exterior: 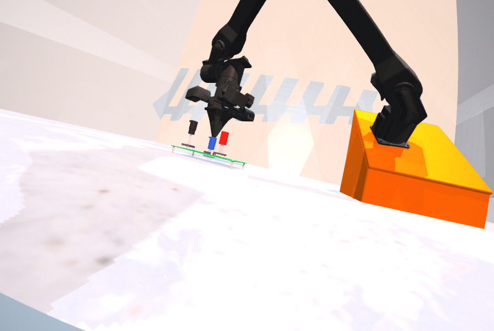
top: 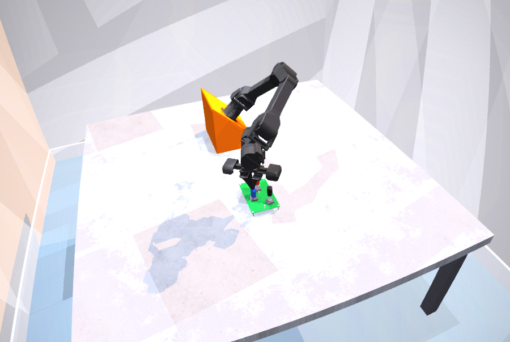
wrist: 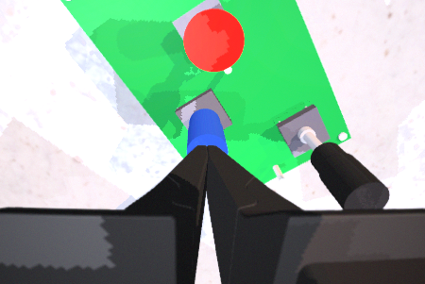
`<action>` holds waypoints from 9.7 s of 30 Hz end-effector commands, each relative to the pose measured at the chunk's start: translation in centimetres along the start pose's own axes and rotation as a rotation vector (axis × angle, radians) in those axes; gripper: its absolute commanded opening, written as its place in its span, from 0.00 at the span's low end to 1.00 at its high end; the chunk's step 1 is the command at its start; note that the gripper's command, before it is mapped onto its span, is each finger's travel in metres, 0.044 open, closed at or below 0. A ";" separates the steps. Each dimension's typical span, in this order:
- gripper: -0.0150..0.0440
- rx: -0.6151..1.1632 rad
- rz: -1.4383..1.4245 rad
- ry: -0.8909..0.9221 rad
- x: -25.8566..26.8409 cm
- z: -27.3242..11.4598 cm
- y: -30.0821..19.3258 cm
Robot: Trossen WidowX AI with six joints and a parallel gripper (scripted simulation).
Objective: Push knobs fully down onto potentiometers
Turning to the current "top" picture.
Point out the green circuit board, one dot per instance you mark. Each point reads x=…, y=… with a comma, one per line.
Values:
x=261, y=198

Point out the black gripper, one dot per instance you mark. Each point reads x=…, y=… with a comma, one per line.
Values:
x=272, y=173

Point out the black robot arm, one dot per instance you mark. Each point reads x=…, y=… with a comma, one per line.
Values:
x=265, y=125

